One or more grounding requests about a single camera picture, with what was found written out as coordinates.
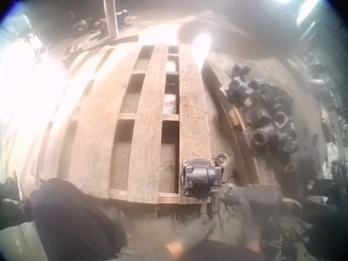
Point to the person's left hand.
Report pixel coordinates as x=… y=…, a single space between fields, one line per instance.
x=199 y=229

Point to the person's right hand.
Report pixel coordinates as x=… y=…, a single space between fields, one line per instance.
x=253 y=197

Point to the person's right fingers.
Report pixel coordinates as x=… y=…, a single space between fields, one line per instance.
x=227 y=194

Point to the person's left fingers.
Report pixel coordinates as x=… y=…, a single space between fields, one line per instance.
x=208 y=222

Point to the olive green cloth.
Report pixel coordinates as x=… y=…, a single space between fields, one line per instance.
x=227 y=221

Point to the black cast metal housing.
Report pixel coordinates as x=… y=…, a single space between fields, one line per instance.
x=199 y=176

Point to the small round metal fitting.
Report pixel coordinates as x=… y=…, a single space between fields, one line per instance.
x=221 y=159

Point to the pile of black cast parts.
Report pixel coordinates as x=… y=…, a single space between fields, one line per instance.
x=266 y=114

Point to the large wooden pallet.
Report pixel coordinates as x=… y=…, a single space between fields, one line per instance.
x=146 y=122

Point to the person's legs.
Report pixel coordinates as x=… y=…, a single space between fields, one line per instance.
x=73 y=217

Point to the cluttered heap of metal scrap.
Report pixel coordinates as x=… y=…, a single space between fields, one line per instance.
x=323 y=81

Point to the dark machine parts heap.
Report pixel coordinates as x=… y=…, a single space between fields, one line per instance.
x=89 y=24

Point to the upright grey post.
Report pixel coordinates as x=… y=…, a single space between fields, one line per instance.
x=111 y=17

